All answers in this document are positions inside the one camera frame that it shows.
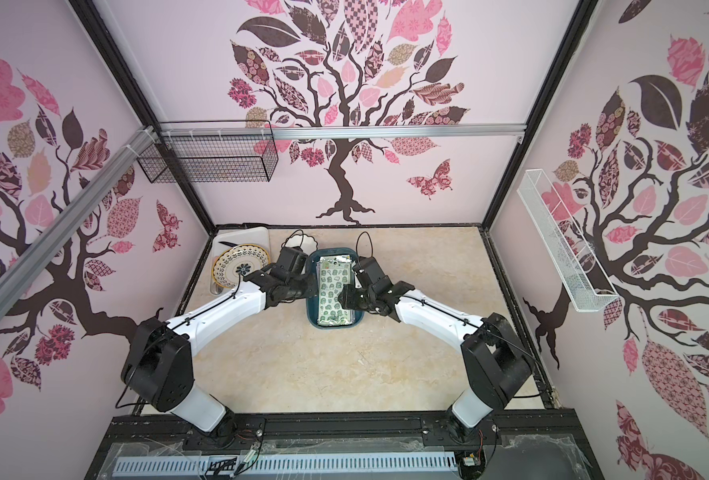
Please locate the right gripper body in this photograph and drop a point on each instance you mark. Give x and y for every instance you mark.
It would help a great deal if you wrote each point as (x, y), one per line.
(355, 293)

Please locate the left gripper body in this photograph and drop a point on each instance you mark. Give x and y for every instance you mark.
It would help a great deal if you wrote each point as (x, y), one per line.
(300, 287)

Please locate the teal storage box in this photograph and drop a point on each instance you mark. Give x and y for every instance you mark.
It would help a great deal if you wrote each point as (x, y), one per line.
(312, 303)

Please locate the green dinosaur sticker sheet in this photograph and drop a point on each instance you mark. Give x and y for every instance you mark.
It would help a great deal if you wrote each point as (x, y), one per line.
(334, 274)

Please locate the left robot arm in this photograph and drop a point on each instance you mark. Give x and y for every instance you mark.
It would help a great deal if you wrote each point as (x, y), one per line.
(160, 364)

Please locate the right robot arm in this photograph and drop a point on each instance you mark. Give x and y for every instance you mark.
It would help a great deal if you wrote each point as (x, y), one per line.
(496, 363)

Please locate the white scalloped bowl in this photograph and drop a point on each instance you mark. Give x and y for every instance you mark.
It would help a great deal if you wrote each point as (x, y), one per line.
(305, 242)

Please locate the patterned yellow rim plate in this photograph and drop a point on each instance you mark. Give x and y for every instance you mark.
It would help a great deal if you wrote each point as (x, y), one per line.
(233, 265)

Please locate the black wire basket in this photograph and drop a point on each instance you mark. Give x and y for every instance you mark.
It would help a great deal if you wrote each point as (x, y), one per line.
(227, 151)

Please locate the aluminium rail back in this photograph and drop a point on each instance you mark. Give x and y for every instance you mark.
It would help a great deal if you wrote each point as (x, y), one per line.
(349, 132)

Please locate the aluminium rail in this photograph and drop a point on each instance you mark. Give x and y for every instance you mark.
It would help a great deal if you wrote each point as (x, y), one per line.
(349, 132)
(16, 281)

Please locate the white slotted cable duct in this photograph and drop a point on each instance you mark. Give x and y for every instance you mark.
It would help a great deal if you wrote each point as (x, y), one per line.
(307, 465)

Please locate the white wire shelf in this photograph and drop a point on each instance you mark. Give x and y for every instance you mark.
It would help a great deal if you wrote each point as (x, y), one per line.
(552, 208)

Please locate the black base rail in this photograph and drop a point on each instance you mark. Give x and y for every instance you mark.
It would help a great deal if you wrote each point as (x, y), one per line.
(432, 427)

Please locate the aluminium rail left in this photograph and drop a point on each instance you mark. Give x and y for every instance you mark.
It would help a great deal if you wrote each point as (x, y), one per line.
(16, 281)

